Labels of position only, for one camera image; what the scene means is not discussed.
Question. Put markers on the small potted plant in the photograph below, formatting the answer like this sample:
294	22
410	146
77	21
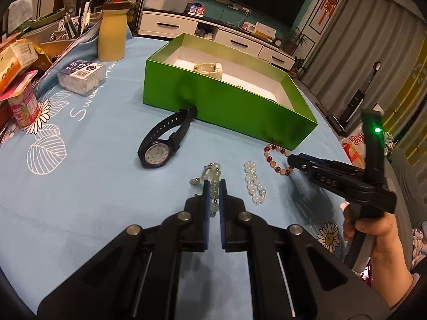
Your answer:
299	66

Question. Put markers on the translucent storage box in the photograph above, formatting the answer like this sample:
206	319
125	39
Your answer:
168	0

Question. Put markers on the cream wrist watch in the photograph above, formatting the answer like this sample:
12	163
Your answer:
206	68

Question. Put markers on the green cardboard box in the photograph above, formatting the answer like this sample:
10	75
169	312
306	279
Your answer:
216	106

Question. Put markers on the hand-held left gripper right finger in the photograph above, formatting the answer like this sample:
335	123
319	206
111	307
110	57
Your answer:
223	213

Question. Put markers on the grey curtain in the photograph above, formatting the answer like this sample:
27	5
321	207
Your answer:
367	40

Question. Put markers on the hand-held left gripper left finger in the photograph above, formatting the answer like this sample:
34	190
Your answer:
206	213

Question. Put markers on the red and yellow plastic bag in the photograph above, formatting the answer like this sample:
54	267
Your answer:
353	146

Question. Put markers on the black wrist watch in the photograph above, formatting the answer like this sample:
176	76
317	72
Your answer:
156	153

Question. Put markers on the cream and orange snack packet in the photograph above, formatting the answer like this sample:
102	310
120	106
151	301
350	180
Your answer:
16	56

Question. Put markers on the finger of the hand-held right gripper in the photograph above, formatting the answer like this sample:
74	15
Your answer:
302	161
340	167

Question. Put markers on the clear cotton swab box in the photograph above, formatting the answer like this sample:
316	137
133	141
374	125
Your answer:
81	80

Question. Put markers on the green and white tissue pack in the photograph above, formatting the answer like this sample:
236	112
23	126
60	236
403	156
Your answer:
18	11

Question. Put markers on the upright vacuum cleaner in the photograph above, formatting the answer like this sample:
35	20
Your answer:
353	103

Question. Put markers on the white television cabinet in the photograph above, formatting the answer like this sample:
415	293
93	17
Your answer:
166	25

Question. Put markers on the person's right hand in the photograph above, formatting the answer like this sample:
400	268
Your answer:
383	236

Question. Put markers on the pink yogurt cup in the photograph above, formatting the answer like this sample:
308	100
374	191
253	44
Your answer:
25	106

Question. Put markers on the red wall ornament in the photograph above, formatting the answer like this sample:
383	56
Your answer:
330	0

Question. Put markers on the person's right forearm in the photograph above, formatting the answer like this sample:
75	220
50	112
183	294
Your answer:
390	280

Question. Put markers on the tall potted plant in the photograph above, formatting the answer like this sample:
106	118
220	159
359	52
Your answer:
295	38

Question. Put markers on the box of pens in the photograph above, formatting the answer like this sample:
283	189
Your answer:
71	26

